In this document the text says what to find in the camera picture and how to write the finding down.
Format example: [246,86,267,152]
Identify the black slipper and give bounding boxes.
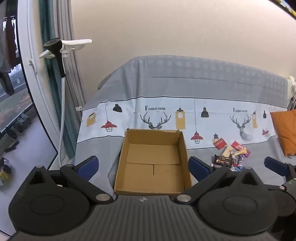
[4,141,21,153]

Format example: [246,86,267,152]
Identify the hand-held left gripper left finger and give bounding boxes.
[23,156,115,205]

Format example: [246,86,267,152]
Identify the metal clothes hangers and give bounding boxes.
[286,75,296,111]

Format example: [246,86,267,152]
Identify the hanging dark clothes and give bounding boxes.
[0,9,18,96]

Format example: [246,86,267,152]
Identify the braided steamer hose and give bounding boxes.
[58,76,67,167]

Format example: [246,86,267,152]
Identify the red snack packet dark stripe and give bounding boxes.
[213,138,227,149]

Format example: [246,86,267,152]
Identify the cardboard box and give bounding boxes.
[114,128,193,194]

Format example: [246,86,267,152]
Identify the white door frame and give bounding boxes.
[17,0,78,167]

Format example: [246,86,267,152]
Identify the pair of grey shoes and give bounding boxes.
[5,113,30,141]

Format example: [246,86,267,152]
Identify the purple snack packet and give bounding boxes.
[238,150,251,163]

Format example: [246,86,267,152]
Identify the yellow gloves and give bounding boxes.
[0,157,11,187]

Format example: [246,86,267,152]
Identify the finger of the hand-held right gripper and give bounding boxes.
[264,157,296,184]

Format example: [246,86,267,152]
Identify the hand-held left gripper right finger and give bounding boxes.
[174,156,270,205]

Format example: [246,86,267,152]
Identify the black garment steamer head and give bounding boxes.
[43,38,66,77]

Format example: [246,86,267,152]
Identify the printed grey table cloth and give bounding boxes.
[74,55,296,189]

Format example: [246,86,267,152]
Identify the beige snack packet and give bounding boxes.
[222,146,234,158]

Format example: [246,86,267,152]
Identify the orange pillow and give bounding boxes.
[270,110,296,156]

